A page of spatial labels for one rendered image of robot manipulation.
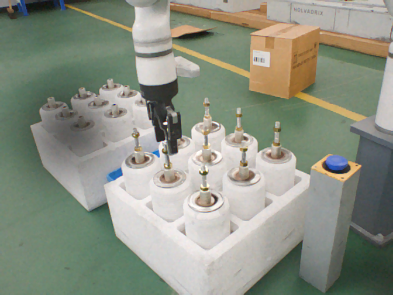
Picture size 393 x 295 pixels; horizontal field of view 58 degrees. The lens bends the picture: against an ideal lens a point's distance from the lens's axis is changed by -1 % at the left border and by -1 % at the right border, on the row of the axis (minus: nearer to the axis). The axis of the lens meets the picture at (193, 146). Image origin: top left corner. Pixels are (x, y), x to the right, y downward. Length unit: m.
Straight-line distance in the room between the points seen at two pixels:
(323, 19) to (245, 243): 2.41
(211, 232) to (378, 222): 0.47
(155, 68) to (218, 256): 0.38
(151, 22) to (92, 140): 0.56
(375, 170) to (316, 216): 0.24
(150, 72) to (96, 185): 0.58
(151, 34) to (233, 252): 0.45
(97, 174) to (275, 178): 0.55
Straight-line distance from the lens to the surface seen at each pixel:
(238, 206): 0.80
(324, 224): 0.79
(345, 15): 2.87
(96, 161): 1.12
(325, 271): 0.87
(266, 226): 0.82
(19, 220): 1.26
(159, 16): 0.68
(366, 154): 0.96
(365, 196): 1.02
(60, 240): 1.12
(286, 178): 0.88
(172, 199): 0.79
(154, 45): 0.65
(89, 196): 1.16
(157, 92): 0.68
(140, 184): 0.88
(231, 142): 0.94
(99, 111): 1.25
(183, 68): 0.69
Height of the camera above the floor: 0.71
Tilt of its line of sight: 30 degrees down
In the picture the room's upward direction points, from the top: 5 degrees counter-clockwise
